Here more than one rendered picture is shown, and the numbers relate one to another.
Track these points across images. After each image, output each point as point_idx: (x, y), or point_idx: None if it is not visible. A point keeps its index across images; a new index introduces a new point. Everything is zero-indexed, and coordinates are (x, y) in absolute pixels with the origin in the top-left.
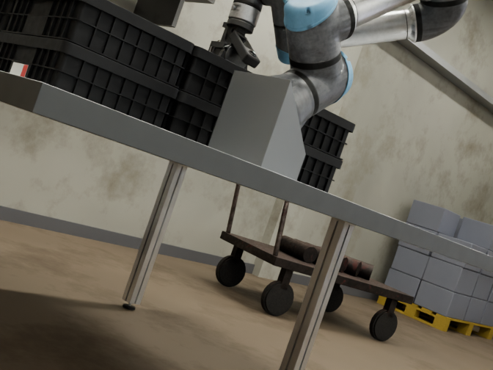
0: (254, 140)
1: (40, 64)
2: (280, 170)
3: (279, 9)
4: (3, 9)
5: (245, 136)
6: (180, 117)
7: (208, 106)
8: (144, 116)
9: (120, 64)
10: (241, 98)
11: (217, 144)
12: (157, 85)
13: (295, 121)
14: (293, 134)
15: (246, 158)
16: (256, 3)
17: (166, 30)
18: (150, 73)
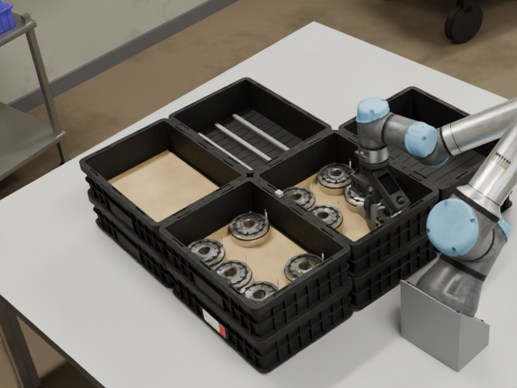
0: (444, 348)
1: (237, 335)
2: (473, 354)
3: (410, 154)
4: (153, 234)
5: (433, 340)
6: (361, 290)
7: (381, 267)
8: (334, 316)
9: (302, 316)
10: (417, 307)
11: (409, 335)
12: (335, 298)
13: (473, 324)
14: (475, 330)
15: (441, 358)
16: (383, 144)
17: (325, 265)
18: (325, 293)
